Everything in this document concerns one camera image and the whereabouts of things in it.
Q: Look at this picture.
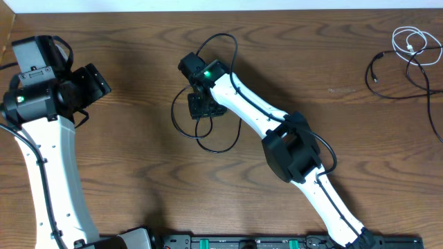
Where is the wooden side panel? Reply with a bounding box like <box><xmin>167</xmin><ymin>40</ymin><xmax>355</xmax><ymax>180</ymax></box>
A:
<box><xmin>0</xmin><ymin>0</ymin><xmax>16</xmax><ymax>63</ymax></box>

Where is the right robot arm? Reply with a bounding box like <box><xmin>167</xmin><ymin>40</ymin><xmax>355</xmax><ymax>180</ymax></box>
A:
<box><xmin>178</xmin><ymin>53</ymin><xmax>375</xmax><ymax>248</ymax></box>

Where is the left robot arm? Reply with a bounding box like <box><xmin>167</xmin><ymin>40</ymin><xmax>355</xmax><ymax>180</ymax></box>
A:
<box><xmin>1</xmin><ymin>35</ymin><xmax>152</xmax><ymax>248</ymax></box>

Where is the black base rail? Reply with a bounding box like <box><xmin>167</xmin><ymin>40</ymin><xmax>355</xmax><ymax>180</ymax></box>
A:
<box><xmin>151</xmin><ymin>234</ymin><xmax>424</xmax><ymax>249</ymax></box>

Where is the white usb cable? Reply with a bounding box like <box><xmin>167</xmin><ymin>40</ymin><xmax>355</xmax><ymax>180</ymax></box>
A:
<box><xmin>392</xmin><ymin>26</ymin><xmax>443</xmax><ymax>66</ymax></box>

